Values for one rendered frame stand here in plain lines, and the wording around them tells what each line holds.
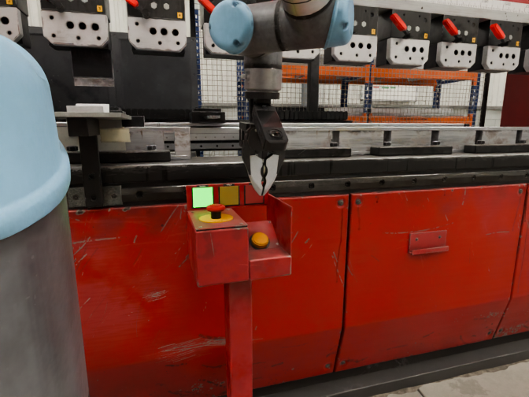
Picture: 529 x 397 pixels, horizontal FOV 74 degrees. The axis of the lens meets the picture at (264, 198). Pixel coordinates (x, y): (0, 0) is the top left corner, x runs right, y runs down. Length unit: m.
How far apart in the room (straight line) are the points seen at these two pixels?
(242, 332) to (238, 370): 0.10
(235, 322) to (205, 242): 0.23
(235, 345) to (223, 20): 0.66
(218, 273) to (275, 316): 0.47
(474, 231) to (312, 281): 0.63
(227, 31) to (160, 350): 0.88
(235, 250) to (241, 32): 0.39
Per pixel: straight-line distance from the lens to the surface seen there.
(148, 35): 1.08
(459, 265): 1.46
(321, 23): 0.57
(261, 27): 0.60
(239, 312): 0.83
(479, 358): 1.79
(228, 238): 0.69
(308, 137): 1.16
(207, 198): 0.82
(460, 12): 1.50
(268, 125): 0.66
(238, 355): 0.88
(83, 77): 1.11
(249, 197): 0.84
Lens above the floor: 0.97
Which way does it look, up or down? 12 degrees down
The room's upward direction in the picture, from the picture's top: straight up
